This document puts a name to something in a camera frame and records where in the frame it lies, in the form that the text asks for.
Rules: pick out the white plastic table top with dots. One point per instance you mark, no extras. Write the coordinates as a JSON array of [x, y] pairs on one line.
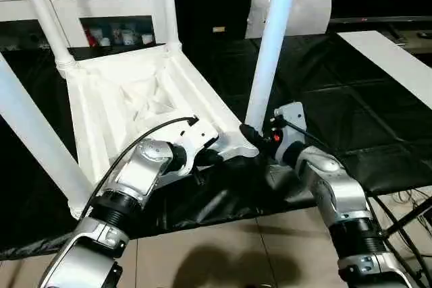
[[135, 72]]

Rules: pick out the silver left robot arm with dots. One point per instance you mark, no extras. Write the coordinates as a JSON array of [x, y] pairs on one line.
[[135, 180]]

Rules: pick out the black work mat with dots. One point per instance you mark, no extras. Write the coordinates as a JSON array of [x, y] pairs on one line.
[[324, 85]]

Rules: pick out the small yellow tag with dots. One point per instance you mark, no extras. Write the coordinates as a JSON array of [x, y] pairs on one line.
[[219, 30]]

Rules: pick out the white padded sheet with fitting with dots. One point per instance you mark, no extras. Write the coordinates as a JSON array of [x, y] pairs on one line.
[[310, 11]]

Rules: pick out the flat white sheet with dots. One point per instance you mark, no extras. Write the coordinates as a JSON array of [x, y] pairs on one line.
[[391, 62]]

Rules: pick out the black stand leg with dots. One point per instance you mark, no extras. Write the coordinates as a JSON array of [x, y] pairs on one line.
[[408, 219]]

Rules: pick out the white sideboard cabinet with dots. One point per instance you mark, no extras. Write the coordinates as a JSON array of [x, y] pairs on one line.
[[101, 6]]

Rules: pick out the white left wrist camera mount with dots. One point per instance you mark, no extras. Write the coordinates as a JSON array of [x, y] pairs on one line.
[[199, 136]]

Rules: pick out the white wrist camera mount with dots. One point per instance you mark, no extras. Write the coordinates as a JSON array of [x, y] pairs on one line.
[[290, 116], [199, 136]]

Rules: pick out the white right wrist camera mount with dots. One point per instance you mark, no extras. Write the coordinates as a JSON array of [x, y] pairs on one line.
[[290, 116]]

